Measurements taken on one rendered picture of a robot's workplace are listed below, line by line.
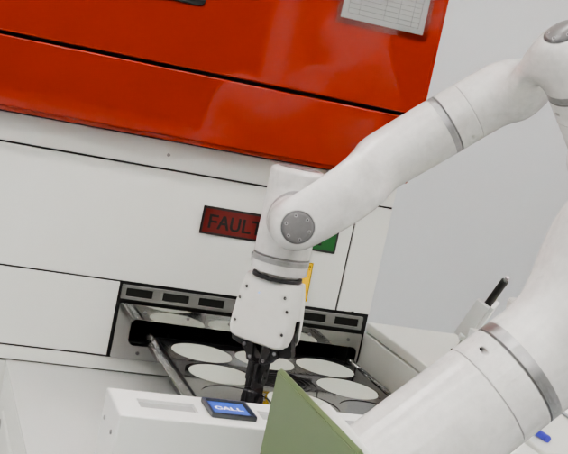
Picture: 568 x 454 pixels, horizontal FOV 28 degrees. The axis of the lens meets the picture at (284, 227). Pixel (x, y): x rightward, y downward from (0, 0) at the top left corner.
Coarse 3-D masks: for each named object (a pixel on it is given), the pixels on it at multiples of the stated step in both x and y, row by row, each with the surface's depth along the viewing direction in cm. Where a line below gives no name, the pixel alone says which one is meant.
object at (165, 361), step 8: (152, 336) 185; (152, 344) 181; (160, 352) 177; (160, 360) 174; (168, 360) 173; (168, 368) 170; (176, 376) 166; (176, 384) 164; (184, 384) 162; (184, 392) 159
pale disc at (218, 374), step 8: (192, 368) 172; (200, 368) 173; (208, 368) 174; (216, 368) 175; (224, 368) 176; (232, 368) 177; (200, 376) 169; (208, 376) 170; (216, 376) 171; (224, 376) 172; (232, 376) 172; (240, 376) 173; (224, 384) 167; (232, 384) 168; (240, 384) 169
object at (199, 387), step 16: (176, 368) 171; (240, 368) 178; (304, 368) 186; (352, 368) 193; (192, 384) 164; (208, 384) 166; (272, 384) 173; (304, 384) 177; (368, 384) 185; (240, 400) 162; (256, 400) 163; (336, 400) 171; (352, 400) 174; (368, 400) 175
